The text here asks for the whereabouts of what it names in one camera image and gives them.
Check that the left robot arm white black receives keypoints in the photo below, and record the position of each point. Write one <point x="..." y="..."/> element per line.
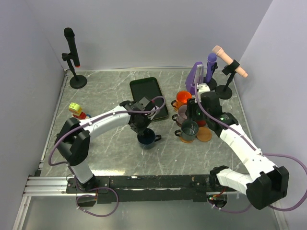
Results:
<point x="74" y="139"/>

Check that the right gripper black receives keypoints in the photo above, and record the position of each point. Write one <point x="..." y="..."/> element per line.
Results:
<point x="191" y="105"/>

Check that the purple metronome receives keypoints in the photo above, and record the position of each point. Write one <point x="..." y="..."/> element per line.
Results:
<point x="196" y="75"/>

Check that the colourful toy block figure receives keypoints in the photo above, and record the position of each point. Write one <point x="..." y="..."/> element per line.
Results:
<point x="77" y="112"/>

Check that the red mug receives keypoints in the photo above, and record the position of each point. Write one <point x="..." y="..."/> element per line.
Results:
<point x="201" y="123"/>

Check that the lilac mug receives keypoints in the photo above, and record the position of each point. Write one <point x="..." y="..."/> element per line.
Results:
<point x="180" y="116"/>

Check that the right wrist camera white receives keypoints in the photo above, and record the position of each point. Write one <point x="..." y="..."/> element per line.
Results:
<point x="202" y="88"/>

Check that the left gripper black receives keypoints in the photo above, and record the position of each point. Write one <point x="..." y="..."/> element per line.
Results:
<point x="140" y="131"/>

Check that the left black microphone stand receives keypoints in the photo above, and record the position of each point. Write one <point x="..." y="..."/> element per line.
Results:
<point x="77" y="81"/>

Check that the orange mug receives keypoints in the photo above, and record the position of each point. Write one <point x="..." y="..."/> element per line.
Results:
<point x="182" y="98"/>

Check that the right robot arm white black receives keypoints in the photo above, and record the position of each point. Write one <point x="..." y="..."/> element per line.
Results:
<point x="265" y="182"/>

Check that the purple microphone black stand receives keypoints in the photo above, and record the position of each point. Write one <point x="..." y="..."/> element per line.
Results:
<point x="212" y="82"/>

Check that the blue mug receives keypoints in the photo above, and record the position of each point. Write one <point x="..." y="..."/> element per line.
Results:
<point x="148" y="139"/>

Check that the light wood coaster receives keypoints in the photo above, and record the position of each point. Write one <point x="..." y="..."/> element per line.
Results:
<point x="204" y="134"/>
<point x="185" y="141"/>

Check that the dark green mug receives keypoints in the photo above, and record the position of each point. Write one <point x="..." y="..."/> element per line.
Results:
<point x="188" y="131"/>

